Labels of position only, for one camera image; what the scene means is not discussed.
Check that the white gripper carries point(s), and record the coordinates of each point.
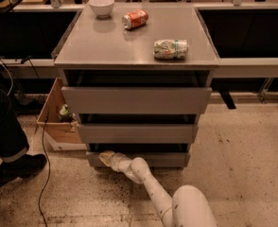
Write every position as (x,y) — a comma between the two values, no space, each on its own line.
(115,161)

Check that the grey bottom drawer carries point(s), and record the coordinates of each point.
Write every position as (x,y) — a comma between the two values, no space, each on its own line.
(156,155)

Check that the grey drawer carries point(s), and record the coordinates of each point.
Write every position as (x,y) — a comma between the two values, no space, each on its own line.
(138,128)
(156,155)
(136,91)

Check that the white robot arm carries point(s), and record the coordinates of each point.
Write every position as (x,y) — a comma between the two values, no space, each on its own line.
(188,207)

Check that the grey middle drawer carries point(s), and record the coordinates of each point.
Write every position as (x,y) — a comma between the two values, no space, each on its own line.
(138,128)

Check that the grey top drawer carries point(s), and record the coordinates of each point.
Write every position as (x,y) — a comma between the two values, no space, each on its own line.
(136,91)

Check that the grey drawer cabinet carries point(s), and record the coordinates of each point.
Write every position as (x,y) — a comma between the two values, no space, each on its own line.
(103,44)

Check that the cardboard box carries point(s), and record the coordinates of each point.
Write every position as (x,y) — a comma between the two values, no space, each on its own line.
(60,134)

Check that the green bottle in box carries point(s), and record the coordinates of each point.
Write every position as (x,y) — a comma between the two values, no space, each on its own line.
(65,115)

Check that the black shoe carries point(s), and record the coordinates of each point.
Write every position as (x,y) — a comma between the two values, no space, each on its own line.
(24,167)

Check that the person's leg dark trousers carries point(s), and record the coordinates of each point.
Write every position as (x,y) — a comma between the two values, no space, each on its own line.
(13,142)

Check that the green white soda can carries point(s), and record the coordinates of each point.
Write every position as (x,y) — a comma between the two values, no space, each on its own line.
(170,49)

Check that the orange soda can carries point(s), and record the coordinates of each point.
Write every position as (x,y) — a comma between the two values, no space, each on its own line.
(134,19)

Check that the white ceramic bowl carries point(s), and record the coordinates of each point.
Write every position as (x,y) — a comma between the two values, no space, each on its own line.
(101,8)

